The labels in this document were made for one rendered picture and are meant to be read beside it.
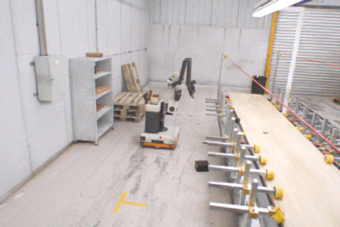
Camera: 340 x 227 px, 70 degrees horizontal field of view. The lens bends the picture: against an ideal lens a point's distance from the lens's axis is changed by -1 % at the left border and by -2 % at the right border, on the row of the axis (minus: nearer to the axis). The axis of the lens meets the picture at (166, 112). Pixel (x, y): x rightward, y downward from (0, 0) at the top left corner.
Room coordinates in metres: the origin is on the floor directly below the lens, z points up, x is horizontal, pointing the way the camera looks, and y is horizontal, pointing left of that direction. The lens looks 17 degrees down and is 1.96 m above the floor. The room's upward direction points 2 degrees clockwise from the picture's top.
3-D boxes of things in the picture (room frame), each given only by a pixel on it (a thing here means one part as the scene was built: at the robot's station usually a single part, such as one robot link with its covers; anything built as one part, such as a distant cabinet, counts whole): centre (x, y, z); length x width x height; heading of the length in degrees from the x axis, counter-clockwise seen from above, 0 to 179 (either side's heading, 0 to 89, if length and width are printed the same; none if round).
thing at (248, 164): (1.60, -0.60, 0.90); 0.04 x 0.04 x 0.48; 83
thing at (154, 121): (4.44, 0.20, 0.59); 0.55 x 0.34 x 0.83; 173
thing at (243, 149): (1.84, -0.63, 0.90); 0.04 x 0.04 x 0.48; 83
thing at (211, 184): (1.56, -0.58, 0.95); 0.50 x 0.04 x 0.04; 83
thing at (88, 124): (4.65, 1.42, 0.78); 0.90 x 0.45 x 1.55; 173
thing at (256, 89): (9.22, -3.38, 0.36); 0.59 x 0.58 x 0.73; 173
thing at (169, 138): (4.43, 0.11, 0.16); 0.67 x 0.64 x 0.25; 83
